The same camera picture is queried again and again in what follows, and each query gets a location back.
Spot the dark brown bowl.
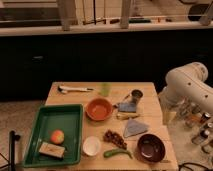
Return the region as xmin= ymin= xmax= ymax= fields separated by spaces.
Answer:
xmin=137 ymin=134 xmax=166 ymax=163

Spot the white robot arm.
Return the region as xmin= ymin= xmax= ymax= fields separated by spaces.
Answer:
xmin=158 ymin=62 xmax=213 ymax=124

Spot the green translucent cup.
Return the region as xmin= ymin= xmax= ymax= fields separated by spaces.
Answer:
xmin=100 ymin=82 xmax=110 ymax=97

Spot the orange bowl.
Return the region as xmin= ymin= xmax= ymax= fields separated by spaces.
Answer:
xmin=85 ymin=98 xmax=113 ymax=121

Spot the dark metal cup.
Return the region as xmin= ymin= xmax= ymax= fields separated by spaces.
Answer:
xmin=131 ymin=89 xmax=143 ymax=104

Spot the blue rectangular sponge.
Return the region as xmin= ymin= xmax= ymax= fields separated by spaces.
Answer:
xmin=118 ymin=103 xmax=136 ymax=113

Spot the yellow banana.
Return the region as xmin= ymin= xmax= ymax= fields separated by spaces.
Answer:
xmin=116 ymin=113 xmax=140 ymax=120

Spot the grey triangular cloth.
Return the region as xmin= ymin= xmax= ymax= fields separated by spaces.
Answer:
xmin=123 ymin=119 xmax=149 ymax=138

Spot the brown grape bunch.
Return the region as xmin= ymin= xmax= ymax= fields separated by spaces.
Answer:
xmin=103 ymin=130 xmax=127 ymax=149

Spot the green plastic tray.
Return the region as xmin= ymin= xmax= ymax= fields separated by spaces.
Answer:
xmin=23 ymin=104 xmax=83 ymax=168

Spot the small white bowl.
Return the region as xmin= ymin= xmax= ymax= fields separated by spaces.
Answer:
xmin=83 ymin=136 xmax=101 ymax=156

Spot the green cucumber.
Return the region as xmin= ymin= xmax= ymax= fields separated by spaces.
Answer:
xmin=103 ymin=148 xmax=132 ymax=159

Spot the red yellow apple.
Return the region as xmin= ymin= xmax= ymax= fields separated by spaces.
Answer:
xmin=50 ymin=130 xmax=64 ymax=144

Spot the brown rectangular sponge block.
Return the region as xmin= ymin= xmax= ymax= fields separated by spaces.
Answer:
xmin=39 ymin=142 xmax=65 ymax=158

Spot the black tripod stand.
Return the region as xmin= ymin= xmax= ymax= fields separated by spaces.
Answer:
xmin=0 ymin=131 xmax=20 ymax=171

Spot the white handled utensil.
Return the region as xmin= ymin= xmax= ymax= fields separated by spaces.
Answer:
xmin=58 ymin=85 xmax=94 ymax=94

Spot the black cable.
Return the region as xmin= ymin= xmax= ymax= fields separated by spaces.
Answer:
xmin=177 ymin=162 xmax=213 ymax=171

